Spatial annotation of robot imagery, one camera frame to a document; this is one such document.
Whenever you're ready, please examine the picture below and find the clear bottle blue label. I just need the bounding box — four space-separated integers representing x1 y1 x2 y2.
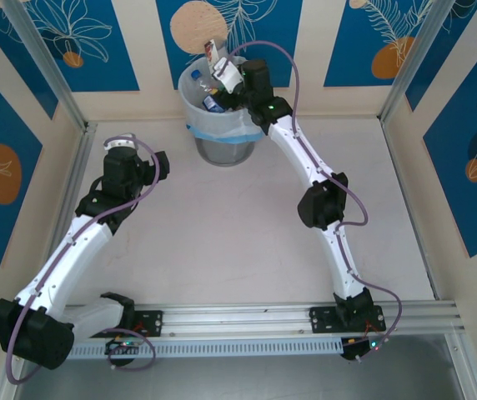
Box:
190 69 225 114

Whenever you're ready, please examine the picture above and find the clear bottle red label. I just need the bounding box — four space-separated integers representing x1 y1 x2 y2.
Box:
202 37 229 78

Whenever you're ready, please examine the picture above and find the white bin liner bag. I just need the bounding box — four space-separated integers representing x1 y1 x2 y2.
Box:
178 56 267 145

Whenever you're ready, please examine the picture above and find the grey metal waste bin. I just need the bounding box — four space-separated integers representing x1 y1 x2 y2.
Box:
194 135 256 168

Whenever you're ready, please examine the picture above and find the black mounting plate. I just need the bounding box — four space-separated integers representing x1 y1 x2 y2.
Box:
129 310 164 338
308 306 386 334

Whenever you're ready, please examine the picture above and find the small black circuit board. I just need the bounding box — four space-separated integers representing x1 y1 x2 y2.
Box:
104 339 143 358
341 337 384 362

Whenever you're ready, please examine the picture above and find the grey metal panel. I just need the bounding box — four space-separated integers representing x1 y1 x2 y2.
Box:
13 356 464 400

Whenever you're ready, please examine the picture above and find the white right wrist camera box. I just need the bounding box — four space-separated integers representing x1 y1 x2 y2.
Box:
212 57 244 95

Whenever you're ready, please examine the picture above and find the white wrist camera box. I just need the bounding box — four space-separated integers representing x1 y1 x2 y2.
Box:
103 133 138 151
212 57 244 95

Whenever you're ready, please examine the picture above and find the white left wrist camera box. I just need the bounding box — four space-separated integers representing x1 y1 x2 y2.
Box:
103 133 138 151

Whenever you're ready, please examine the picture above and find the purple cable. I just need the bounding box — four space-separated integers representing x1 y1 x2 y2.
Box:
219 40 404 363
5 137 160 385

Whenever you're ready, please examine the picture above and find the aluminium side rail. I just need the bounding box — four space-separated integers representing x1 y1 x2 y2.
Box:
379 118 440 302
57 122 98 238

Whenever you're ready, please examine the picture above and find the aluminium upright post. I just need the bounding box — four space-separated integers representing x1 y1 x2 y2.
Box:
3 0 88 131
379 0 452 124

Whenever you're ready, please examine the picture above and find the aluminium front rail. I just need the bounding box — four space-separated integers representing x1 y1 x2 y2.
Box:
65 300 460 341

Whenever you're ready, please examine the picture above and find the grey slotted cable duct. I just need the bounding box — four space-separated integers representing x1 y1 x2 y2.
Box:
69 337 344 360

